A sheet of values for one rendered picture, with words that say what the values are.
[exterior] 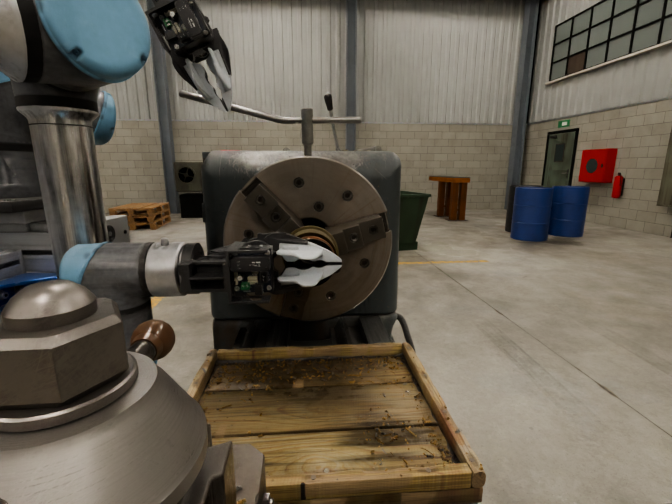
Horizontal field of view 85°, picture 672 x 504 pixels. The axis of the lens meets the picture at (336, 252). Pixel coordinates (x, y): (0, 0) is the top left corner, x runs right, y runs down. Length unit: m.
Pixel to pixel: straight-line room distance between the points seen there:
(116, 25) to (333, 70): 10.53
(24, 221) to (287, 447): 0.62
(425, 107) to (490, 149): 2.28
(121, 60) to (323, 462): 0.51
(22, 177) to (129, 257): 0.41
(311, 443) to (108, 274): 0.33
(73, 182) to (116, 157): 10.97
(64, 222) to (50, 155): 0.09
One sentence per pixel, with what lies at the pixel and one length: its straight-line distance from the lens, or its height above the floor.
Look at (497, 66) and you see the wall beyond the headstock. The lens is 12.33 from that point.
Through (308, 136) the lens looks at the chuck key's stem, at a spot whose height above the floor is 1.27.
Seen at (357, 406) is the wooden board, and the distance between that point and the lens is 0.57.
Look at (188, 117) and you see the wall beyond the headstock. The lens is 11.07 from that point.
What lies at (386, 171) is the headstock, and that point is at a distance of 0.85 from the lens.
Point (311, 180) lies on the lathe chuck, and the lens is 0.68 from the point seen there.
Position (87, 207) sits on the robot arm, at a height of 1.16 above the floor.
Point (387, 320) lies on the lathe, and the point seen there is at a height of 0.85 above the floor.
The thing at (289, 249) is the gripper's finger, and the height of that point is 1.10.
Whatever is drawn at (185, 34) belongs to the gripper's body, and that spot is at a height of 1.41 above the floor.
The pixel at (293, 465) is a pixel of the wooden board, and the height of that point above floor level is 0.88.
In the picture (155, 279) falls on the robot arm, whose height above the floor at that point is 1.08.
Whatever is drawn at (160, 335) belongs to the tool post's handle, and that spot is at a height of 1.14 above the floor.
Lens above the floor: 1.22
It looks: 13 degrees down
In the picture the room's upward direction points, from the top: straight up
